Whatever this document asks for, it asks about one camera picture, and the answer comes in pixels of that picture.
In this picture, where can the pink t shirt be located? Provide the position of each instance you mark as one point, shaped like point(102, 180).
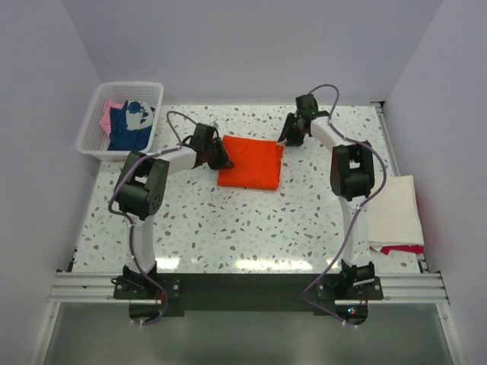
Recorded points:
point(105, 122)

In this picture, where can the orange t shirt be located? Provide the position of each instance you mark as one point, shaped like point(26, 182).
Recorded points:
point(257, 164)

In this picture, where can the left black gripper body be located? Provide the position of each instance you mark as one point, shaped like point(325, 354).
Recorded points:
point(214, 147)

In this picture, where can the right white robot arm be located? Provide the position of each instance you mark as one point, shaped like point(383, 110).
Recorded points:
point(351, 178)

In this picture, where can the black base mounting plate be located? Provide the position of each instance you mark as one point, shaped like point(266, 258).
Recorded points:
point(174, 295)

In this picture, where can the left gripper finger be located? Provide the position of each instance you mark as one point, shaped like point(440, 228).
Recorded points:
point(224, 161)
point(213, 162)

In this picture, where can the navy blue printed t shirt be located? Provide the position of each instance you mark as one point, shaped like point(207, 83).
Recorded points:
point(131, 125)

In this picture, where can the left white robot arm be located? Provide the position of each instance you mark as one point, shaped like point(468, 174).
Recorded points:
point(139, 193)

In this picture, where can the white plastic laundry basket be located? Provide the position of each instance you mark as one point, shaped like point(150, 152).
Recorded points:
point(92, 140)

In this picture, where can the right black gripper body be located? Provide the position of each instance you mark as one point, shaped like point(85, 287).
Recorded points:
point(297, 117)

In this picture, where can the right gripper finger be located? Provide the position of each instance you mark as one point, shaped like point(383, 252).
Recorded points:
point(287, 130)
point(294, 138)

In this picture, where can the aluminium frame rail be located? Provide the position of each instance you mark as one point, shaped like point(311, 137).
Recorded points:
point(96, 287)

